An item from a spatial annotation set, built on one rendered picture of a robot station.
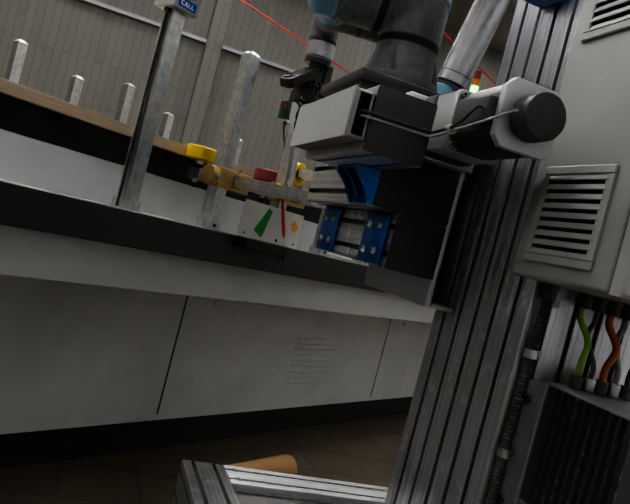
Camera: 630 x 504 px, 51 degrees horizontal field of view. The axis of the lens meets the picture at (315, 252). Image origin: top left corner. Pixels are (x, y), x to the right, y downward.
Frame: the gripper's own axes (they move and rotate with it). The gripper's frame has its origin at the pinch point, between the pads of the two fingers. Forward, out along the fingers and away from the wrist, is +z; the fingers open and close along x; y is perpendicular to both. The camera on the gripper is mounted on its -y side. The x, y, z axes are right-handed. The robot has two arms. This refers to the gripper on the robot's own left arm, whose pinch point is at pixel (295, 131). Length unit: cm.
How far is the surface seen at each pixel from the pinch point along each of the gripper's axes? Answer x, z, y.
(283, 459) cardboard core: -4, 94, 26
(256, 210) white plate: 5.0, 22.9, -2.0
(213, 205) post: 5.6, 24.2, -17.4
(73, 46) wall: 993, -173, 519
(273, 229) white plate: 5.0, 26.9, 6.8
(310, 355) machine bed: 27, 72, 72
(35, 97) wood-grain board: 24, 10, -58
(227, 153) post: 5.7, 10.6, -16.8
